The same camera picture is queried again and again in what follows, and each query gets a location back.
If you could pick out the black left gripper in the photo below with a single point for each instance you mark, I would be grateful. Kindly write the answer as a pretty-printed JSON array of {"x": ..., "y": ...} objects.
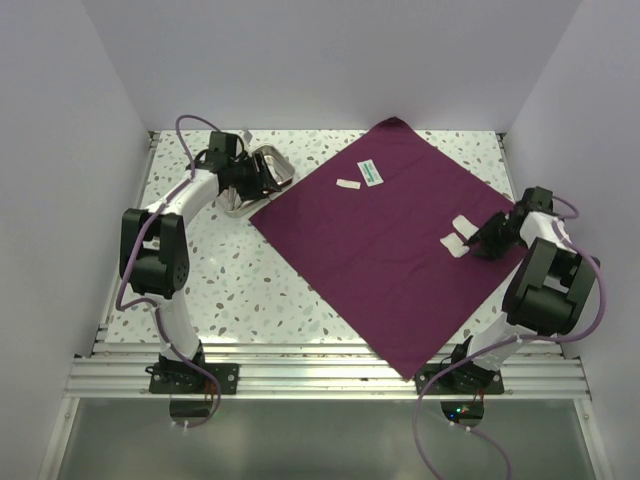
[{"x": 260, "y": 184}]

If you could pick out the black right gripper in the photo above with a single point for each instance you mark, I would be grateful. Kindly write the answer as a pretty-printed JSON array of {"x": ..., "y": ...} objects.
[{"x": 489, "y": 250}]

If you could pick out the small white plaster packet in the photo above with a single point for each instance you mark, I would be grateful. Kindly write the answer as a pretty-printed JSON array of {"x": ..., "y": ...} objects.
[{"x": 348, "y": 184}]

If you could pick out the green white dressing packet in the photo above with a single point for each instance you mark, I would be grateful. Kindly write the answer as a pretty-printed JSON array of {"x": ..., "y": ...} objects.
[{"x": 370, "y": 173}]

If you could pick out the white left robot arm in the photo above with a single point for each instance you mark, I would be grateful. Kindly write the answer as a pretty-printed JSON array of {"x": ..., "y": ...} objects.
[{"x": 154, "y": 252}]

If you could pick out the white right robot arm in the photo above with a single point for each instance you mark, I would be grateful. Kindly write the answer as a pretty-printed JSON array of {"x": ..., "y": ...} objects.
[{"x": 556, "y": 295}]

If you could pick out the stainless steel tray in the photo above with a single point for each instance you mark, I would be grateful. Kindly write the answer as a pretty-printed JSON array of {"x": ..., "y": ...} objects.
[{"x": 280, "y": 167}]

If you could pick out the white gauze pad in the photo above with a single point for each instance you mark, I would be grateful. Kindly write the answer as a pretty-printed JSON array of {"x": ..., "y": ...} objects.
[
  {"x": 454, "y": 244},
  {"x": 464, "y": 226}
]

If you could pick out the purple cloth mat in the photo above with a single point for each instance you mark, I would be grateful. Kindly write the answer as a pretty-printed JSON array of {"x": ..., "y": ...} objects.
[{"x": 374, "y": 254}]

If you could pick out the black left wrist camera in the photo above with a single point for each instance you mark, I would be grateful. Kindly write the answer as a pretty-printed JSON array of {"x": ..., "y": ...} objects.
[{"x": 225, "y": 149}]

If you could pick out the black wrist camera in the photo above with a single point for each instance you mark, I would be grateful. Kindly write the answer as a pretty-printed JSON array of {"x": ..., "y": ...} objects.
[
  {"x": 225, "y": 149},
  {"x": 537, "y": 199}
]

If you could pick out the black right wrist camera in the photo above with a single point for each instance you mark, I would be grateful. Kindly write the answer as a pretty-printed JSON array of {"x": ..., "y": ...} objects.
[{"x": 537, "y": 199}]

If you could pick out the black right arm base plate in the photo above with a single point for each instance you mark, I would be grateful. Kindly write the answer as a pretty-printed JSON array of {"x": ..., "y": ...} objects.
[{"x": 466, "y": 380}]

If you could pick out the aluminium table edge rail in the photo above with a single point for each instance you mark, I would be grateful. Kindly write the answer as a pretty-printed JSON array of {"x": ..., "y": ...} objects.
[{"x": 316, "y": 371}]

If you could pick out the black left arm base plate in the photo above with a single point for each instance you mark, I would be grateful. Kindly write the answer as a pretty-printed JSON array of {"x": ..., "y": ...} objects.
[{"x": 180, "y": 379}]

